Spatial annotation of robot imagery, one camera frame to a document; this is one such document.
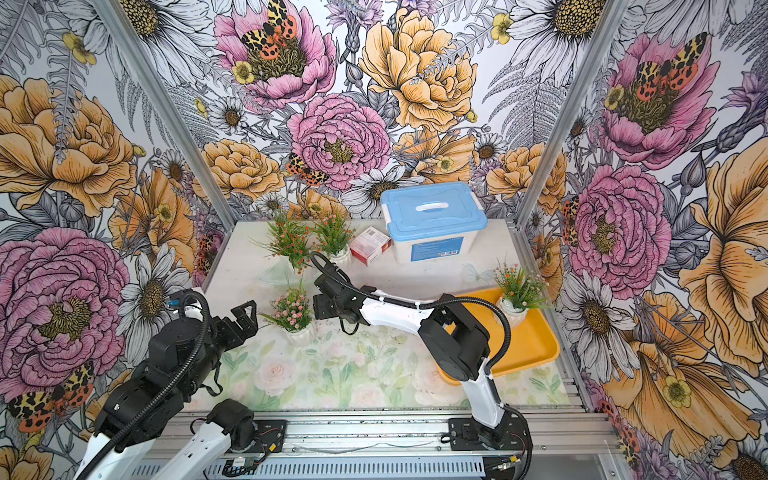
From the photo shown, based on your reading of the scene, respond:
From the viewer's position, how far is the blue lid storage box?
99 cm

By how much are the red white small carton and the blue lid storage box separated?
0.20 ft

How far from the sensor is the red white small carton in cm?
109
